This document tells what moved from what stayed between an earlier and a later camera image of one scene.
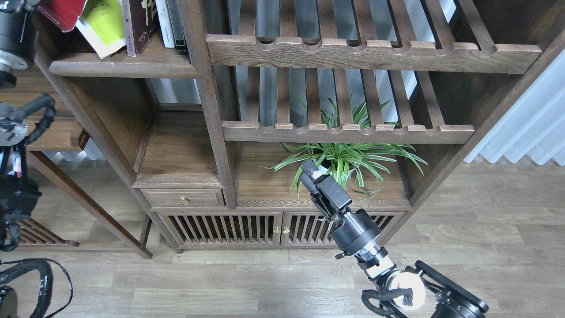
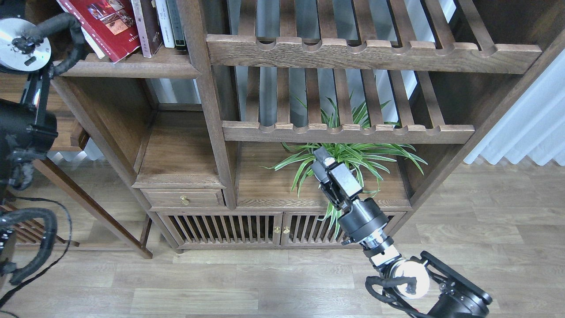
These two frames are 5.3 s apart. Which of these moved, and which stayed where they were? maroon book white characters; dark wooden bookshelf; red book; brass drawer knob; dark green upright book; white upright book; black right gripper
Moved: red book; maroon book white characters; black right gripper
Stayed: brass drawer knob; dark wooden bookshelf; dark green upright book; white upright book
